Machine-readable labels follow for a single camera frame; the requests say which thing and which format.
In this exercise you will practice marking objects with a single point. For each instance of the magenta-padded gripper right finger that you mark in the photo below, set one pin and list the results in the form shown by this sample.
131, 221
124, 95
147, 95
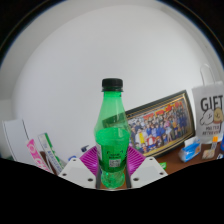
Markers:
135, 160

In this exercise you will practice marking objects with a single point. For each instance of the framed group picture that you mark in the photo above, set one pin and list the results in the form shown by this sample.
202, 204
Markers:
160, 126

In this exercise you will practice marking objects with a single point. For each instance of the white paper gift bag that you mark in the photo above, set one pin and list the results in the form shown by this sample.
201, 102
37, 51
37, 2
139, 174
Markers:
210, 113

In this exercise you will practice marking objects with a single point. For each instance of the green plastic drink bottle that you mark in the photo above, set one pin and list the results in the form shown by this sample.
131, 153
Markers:
111, 140

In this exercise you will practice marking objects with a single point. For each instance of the small green pack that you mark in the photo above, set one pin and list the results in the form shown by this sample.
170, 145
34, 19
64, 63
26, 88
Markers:
163, 165

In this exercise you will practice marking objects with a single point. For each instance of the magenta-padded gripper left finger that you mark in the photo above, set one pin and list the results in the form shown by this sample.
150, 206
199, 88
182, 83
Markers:
88, 160

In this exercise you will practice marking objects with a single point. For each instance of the small snack packet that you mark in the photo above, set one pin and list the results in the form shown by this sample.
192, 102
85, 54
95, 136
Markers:
208, 154

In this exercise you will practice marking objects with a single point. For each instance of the long pink box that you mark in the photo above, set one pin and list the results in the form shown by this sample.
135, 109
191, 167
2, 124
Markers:
38, 156

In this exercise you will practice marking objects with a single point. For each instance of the white cabinet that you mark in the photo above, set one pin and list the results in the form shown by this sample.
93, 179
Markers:
16, 140

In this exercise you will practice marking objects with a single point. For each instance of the small orange-topped item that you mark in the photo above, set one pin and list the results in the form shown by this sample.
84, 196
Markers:
215, 141

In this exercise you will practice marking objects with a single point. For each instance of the blue tissue pack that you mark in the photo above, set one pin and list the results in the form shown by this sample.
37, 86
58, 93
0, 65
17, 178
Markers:
190, 151

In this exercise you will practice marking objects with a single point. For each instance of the long green and white box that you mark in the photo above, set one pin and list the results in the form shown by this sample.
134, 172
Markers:
51, 153

